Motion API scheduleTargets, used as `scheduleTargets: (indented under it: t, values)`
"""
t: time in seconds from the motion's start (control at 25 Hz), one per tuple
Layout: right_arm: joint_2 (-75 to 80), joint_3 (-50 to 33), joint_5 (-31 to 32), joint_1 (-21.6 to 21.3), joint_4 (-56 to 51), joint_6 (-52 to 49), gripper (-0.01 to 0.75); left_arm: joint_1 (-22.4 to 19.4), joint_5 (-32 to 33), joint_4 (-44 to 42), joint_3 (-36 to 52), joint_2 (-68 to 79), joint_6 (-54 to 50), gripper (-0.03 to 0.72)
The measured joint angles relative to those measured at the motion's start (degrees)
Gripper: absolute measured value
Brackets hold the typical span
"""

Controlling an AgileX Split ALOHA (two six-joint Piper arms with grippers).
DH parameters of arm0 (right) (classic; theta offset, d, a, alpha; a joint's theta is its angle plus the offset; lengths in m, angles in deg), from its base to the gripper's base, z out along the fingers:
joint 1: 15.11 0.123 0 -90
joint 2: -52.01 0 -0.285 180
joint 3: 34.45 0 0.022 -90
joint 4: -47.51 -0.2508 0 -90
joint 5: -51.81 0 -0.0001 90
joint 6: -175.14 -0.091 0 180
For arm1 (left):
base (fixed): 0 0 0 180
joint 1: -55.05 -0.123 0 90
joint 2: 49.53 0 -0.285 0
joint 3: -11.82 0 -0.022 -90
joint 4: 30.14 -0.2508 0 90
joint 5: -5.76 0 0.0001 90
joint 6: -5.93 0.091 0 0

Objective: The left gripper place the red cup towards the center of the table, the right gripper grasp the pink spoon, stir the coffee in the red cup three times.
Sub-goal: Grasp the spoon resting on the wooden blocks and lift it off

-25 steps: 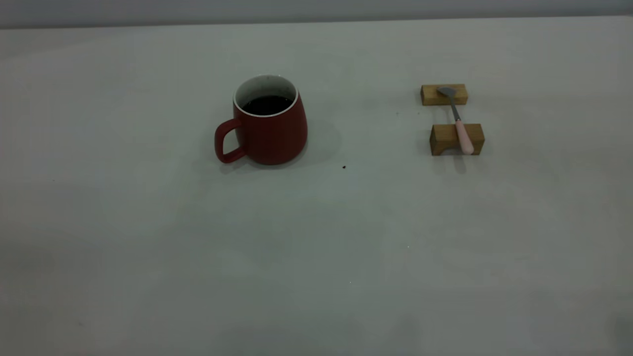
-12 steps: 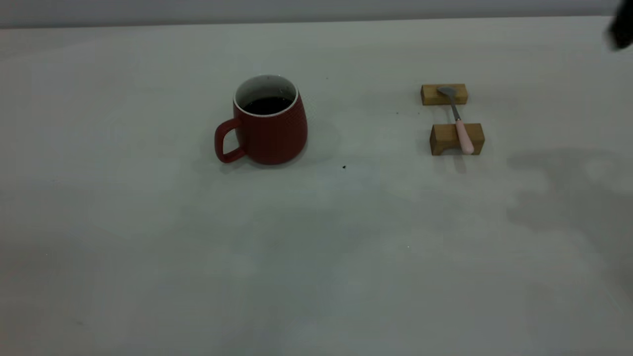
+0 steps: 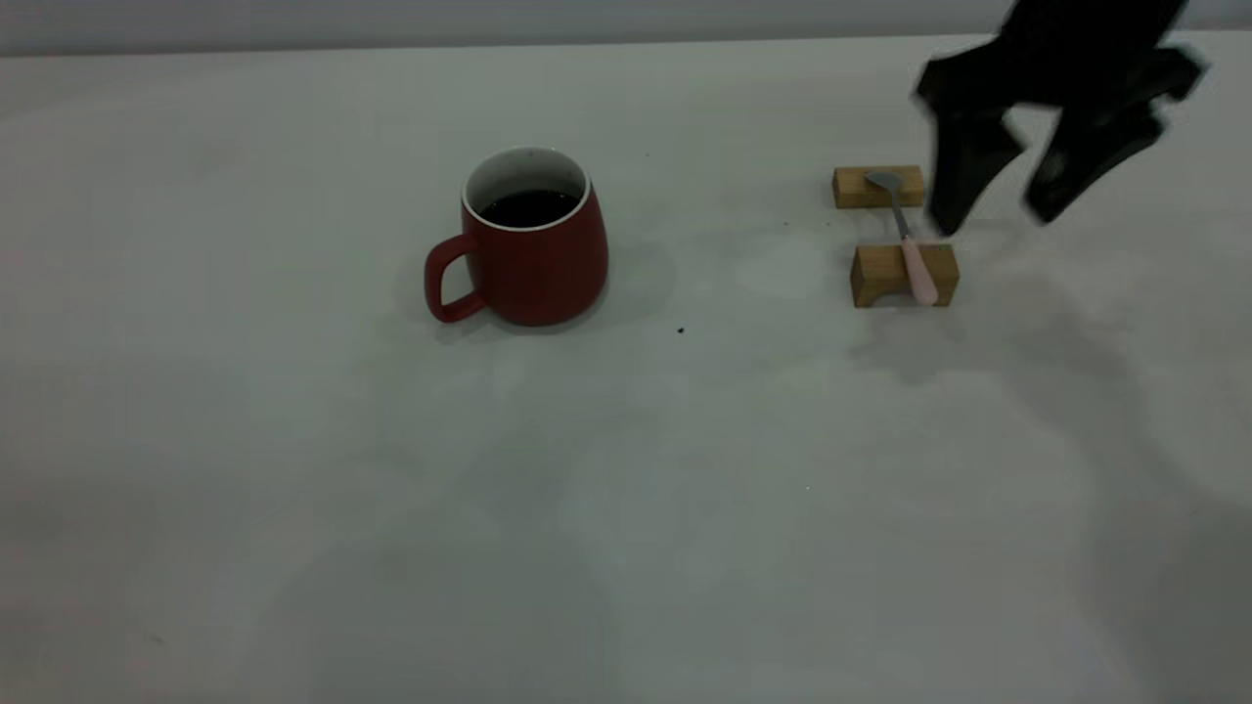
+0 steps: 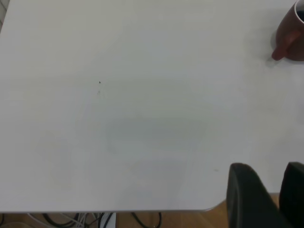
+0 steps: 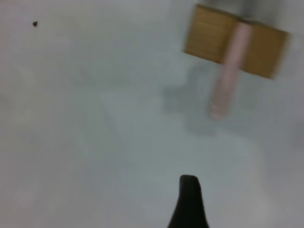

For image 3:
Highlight flat wooden block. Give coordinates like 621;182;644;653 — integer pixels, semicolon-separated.
832;165;926;210

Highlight pink-handled metal spoon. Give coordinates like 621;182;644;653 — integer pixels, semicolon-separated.
865;171;939;307

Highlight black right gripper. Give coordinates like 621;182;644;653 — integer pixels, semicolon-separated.
914;0;1210;237

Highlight red ceramic mug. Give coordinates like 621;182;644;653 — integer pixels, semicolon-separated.
424;147;609;328

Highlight arched wooden block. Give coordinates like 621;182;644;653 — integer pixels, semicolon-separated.
850;244;960;309

